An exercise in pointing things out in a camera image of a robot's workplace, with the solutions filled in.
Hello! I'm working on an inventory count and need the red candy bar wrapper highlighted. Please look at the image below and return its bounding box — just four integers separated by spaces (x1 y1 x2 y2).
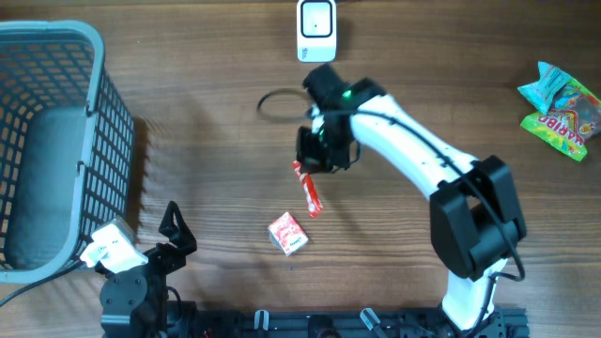
292 161 323 218

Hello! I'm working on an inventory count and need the small red white carton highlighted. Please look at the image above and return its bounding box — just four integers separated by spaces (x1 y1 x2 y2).
268 212 309 256

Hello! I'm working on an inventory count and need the teal tissue wipes pack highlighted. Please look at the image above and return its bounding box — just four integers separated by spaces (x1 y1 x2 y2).
517 61 572 113

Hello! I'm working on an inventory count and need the green Haribo gummy bag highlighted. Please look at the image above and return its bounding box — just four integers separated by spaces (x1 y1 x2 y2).
520 79 600 161

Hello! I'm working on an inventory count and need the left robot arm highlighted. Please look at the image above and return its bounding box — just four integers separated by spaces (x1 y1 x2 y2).
100 201 198 338

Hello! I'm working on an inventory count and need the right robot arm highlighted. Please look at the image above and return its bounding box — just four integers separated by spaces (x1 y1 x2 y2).
296 64 530 337

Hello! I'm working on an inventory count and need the white barcode scanner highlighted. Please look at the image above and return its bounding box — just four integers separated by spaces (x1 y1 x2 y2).
296 0 337 63

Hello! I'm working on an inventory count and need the grey plastic shopping basket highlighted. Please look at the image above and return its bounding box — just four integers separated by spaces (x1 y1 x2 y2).
1 21 135 284

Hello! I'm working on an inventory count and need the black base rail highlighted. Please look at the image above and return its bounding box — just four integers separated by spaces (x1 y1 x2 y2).
164 301 531 338

